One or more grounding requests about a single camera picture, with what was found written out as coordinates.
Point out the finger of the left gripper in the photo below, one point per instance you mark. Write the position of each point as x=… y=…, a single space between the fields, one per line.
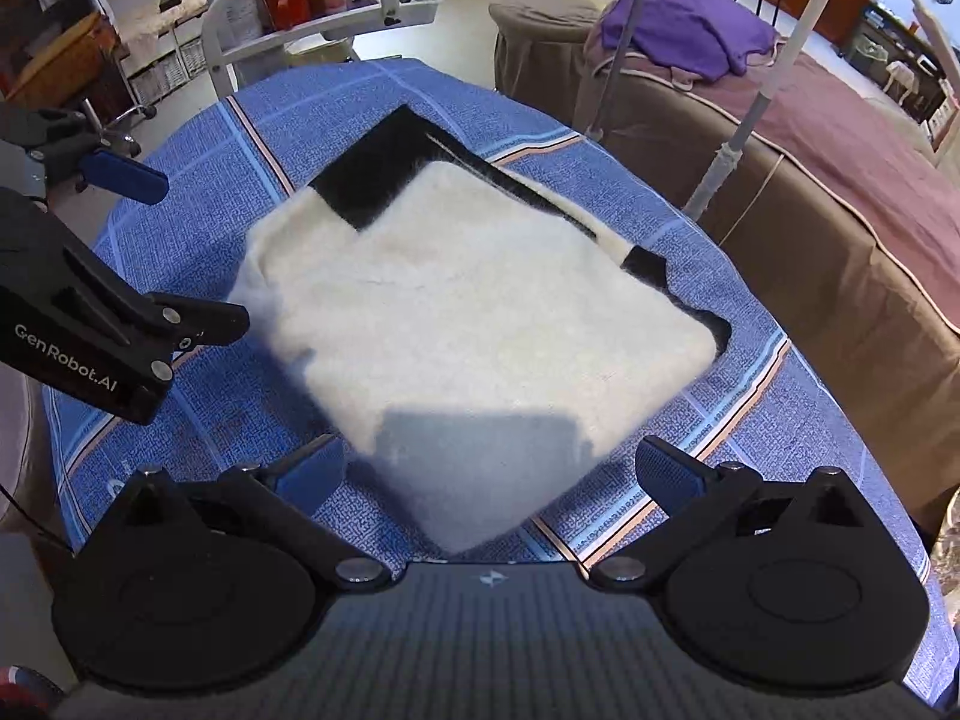
x=126 y=177
x=176 y=323

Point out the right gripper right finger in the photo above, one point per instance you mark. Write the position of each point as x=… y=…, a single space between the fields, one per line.
x=767 y=582

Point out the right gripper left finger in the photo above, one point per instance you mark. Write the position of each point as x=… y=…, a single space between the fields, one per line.
x=203 y=584

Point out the cream and black sweater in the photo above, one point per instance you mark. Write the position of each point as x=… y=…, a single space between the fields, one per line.
x=481 y=342

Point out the grey utility cart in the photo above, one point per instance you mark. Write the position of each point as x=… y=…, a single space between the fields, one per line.
x=335 y=23

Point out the red container on cart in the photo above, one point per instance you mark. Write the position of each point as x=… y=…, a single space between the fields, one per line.
x=286 y=14

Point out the brown bed with pink cover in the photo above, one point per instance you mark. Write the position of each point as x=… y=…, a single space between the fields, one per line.
x=849 y=236

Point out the white tripod pole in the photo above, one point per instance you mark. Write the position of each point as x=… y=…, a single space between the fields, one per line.
x=729 y=153

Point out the brown round ottoman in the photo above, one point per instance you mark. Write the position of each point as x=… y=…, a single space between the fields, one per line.
x=548 y=55

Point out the purple garment on bed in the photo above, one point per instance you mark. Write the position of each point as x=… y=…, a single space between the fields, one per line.
x=708 y=39

